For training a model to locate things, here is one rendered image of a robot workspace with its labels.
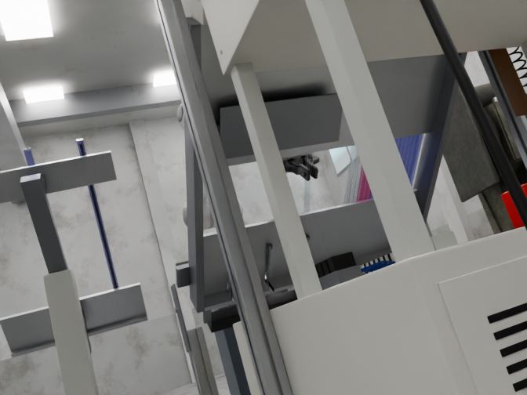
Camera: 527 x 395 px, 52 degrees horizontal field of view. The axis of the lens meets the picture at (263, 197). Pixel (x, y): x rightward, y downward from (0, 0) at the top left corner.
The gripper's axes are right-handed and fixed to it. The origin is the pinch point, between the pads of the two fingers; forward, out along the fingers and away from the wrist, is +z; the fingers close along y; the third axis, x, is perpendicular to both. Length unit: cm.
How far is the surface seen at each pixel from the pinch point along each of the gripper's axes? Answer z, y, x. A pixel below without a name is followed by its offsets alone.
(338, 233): 0.9, 8.9, 21.3
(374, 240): 0.9, 21.6, 28.0
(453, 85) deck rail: 7.6, 37.3, -17.9
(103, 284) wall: -745, -10, 562
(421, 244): 72, -29, -31
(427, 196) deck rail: 5.9, 35.1, 14.3
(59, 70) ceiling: -797, 4, 173
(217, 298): 1.8, -28.1, 28.9
